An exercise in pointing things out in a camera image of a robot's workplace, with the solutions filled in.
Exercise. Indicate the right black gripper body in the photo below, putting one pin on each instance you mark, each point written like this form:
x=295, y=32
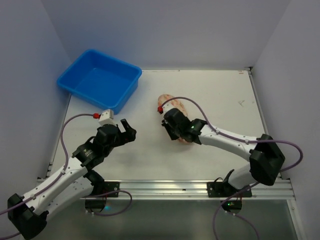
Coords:
x=169, y=128

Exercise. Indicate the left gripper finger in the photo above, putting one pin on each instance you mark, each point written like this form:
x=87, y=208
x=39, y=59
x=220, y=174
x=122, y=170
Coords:
x=129, y=134
x=119, y=134

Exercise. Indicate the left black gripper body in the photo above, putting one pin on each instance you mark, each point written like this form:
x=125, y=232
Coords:
x=122, y=135

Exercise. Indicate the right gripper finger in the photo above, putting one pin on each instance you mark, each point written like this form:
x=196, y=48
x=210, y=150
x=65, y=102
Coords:
x=169, y=130
x=186, y=135

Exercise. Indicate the floral pink laundry bag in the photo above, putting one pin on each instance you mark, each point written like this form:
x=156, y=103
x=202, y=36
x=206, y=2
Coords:
x=177, y=104

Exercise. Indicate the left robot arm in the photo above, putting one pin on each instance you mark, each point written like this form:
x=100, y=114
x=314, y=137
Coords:
x=30, y=212

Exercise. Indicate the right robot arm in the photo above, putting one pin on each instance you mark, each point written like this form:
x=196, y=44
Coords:
x=264, y=157

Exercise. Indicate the blue plastic bin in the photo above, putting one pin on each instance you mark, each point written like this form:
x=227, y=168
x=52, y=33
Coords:
x=101, y=80

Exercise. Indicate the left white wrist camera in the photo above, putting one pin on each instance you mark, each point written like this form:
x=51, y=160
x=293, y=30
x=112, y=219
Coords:
x=105, y=118

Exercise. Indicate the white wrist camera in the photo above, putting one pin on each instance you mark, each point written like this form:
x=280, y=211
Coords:
x=164, y=109
x=105, y=118

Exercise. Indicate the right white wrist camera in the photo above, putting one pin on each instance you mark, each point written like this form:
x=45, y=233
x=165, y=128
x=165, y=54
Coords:
x=164, y=109

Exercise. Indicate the left black base bracket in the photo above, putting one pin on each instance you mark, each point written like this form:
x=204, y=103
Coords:
x=99, y=204

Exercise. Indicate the black base bracket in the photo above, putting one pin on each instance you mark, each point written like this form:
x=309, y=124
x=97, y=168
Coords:
x=220, y=188
x=99, y=204

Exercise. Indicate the aluminium mounting rail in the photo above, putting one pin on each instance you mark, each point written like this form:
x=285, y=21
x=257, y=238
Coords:
x=195, y=190

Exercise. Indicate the right black base bracket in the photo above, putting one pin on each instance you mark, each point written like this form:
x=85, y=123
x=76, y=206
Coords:
x=220, y=188

